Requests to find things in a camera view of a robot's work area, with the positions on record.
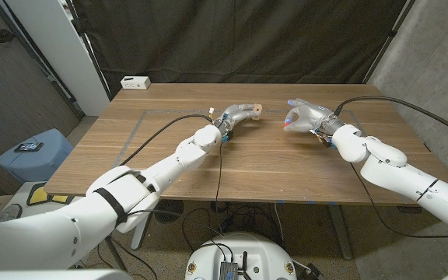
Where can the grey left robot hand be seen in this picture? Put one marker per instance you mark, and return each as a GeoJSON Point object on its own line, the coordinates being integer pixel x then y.
{"type": "Point", "coordinates": [235, 114]}

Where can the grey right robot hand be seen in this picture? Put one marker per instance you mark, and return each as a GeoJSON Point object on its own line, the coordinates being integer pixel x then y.
{"type": "Point", "coordinates": [313, 118]}

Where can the small wooden block with holes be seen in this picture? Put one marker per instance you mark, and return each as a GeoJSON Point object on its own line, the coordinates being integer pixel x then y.
{"type": "Point", "coordinates": [257, 110]}

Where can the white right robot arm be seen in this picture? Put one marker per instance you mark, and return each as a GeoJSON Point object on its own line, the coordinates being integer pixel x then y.
{"type": "Point", "coordinates": [403, 175]}

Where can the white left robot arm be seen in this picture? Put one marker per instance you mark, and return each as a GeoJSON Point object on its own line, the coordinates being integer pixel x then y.
{"type": "Point", "coordinates": [162, 167]}

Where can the black backdrop curtain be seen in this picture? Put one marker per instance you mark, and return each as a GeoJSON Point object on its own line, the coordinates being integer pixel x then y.
{"type": "Point", "coordinates": [239, 39]}

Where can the white power strip box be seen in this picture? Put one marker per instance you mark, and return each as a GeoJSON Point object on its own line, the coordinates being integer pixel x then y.
{"type": "Point", "coordinates": [135, 82]}

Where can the black backdrop stand pole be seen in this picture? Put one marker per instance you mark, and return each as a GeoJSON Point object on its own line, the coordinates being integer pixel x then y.
{"type": "Point", "coordinates": [88, 46]}
{"type": "Point", "coordinates": [393, 33]}

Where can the grey table leg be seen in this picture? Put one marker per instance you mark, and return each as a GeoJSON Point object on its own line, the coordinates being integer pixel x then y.
{"type": "Point", "coordinates": [342, 241]}

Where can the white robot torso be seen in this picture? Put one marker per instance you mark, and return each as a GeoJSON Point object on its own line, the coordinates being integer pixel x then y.
{"type": "Point", "coordinates": [263, 256]}

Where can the black plug beside torso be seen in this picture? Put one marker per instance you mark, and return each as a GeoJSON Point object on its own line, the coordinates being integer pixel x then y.
{"type": "Point", "coordinates": [312, 272]}

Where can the white table leg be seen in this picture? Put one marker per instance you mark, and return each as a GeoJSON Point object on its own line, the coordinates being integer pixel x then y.
{"type": "Point", "coordinates": [137, 239]}

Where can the blue plastic stool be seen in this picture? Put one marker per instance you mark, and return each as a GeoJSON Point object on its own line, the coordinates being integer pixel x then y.
{"type": "Point", "coordinates": [33, 163]}

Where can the black smartphone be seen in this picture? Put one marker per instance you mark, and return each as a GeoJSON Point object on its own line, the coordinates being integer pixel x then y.
{"type": "Point", "coordinates": [29, 147]}

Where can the white board yellow black marking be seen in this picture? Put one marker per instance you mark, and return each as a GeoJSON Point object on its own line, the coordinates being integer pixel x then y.
{"type": "Point", "coordinates": [39, 194]}

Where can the grey sneaker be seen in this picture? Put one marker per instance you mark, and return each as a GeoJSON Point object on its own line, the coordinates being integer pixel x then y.
{"type": "Point", "coordinates": [10, 214]}

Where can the black floor bracket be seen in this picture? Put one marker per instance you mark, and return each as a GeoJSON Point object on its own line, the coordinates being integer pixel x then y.
{"type": "Point", "coordinates": [410, 209]}

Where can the black metal rail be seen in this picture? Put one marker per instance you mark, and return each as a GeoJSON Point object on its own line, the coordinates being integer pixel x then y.
{"type": "Point", "coordinates": [53, 79]}

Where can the white wall panel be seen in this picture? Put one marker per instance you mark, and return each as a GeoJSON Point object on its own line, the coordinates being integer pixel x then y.
{"type": "Point", "coordinates": [60, 50]}

